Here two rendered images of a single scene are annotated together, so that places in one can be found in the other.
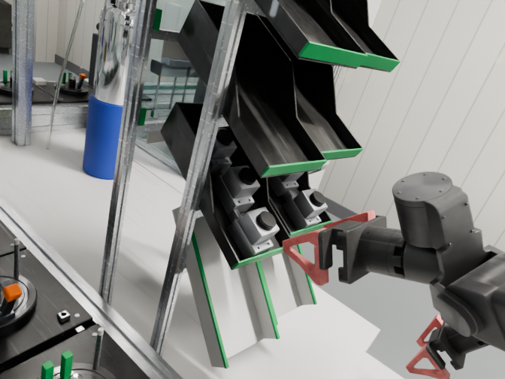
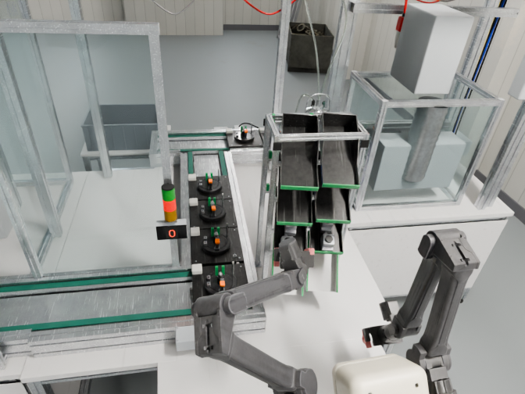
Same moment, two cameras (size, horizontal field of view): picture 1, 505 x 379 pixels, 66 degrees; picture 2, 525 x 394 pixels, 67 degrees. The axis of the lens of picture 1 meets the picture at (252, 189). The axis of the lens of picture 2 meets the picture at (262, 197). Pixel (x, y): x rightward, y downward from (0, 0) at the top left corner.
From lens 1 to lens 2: 1.13 m
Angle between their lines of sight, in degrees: 42
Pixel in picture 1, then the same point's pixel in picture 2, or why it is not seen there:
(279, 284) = (323, 276)
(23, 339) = (219, 259)
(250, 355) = (308, 306)
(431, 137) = not seen: outside the picture
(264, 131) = (293, 206)
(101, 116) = not seen: hidden behind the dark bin
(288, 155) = (298, 217)
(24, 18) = (276, 109)
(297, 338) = (340, 312)
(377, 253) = not seen: hidden behind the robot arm
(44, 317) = (229, 254)
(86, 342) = (237, 267)
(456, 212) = (284, 252)
